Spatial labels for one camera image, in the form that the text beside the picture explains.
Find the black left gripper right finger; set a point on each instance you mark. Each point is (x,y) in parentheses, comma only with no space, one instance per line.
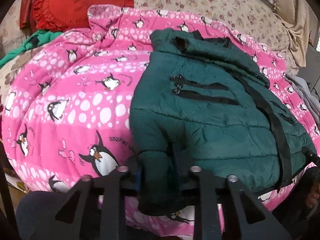
(195,186)

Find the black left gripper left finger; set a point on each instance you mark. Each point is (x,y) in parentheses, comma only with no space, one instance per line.
(124,181)

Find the dark green puffer jacket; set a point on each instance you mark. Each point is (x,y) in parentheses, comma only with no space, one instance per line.
(204,102)

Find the grey folded garment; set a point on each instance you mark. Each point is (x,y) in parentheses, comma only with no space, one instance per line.
(300,86)

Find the pink penguin quilt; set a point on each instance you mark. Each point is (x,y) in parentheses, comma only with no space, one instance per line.
(67,112)

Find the beige curtain right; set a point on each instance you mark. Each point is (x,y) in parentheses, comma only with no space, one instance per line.
(294,15)

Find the bright green garment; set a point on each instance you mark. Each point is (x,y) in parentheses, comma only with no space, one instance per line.
(36,40)

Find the floral bed sheet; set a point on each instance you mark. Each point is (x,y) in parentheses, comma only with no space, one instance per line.
(251,17)

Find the red heart ruffled pillow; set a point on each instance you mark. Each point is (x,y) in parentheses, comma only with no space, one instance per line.
(62,15)

